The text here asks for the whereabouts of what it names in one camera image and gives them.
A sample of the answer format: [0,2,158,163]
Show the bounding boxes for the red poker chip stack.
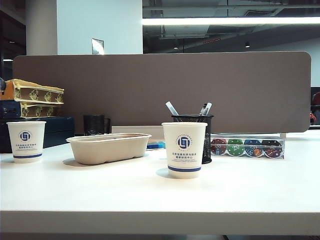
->
[211,138,227,156]

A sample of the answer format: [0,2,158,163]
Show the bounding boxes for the black mesh pen holder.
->
[171,113,215,165]

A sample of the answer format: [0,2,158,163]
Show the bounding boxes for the clear acrylic chip case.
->
[210,133,286,160]

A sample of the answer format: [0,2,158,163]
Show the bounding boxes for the beige pulp tray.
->
[66,132,153,165]

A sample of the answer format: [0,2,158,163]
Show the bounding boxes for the clear barrel pen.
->
[165,100,180,117]

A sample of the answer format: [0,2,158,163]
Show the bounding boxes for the white paper cup blue logo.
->
[161,121,209,180]
[6,120,47,164]

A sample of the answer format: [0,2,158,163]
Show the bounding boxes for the blue puzzle box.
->
[0,99,63,119]

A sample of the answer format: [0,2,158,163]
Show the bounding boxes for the dark brown poker chip stack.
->
[261,139,283,159]

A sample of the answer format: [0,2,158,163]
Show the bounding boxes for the brown desk partition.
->
[12,51,313,134]

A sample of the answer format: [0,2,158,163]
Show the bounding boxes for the blue poker chip stack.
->
[244,138,262,157]

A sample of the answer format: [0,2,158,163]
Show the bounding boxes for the dark translucent mug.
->
[83,114,112,137]

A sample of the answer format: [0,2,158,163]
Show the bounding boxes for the green poker chip stack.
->
[226,138,245,157]

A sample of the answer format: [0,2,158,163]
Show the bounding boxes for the dark blue plastic case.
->
[0,116,75,154]

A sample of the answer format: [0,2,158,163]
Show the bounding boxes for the silver cable flap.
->
[111,125,165,134]

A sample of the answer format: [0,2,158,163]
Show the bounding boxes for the black and white pen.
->
[199,101,213,116]

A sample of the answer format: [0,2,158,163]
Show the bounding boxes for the teal letter card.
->
[146,141,166,150]

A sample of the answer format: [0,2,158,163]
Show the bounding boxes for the ceiling light strip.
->
[142,16,320,26]

